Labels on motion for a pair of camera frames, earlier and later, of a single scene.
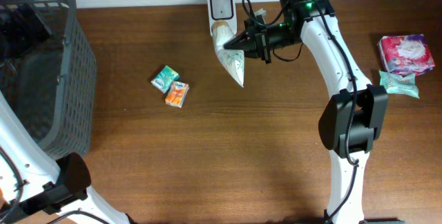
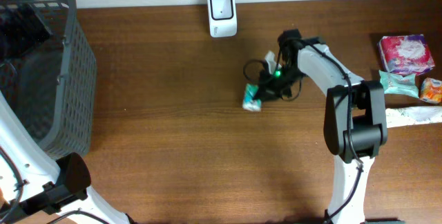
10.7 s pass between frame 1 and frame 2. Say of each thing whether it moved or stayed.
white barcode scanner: stayed
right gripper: moved
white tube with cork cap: moved
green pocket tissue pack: moved
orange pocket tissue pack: moved
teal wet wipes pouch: stayed
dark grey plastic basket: stayed
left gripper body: stayed
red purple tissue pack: stayed
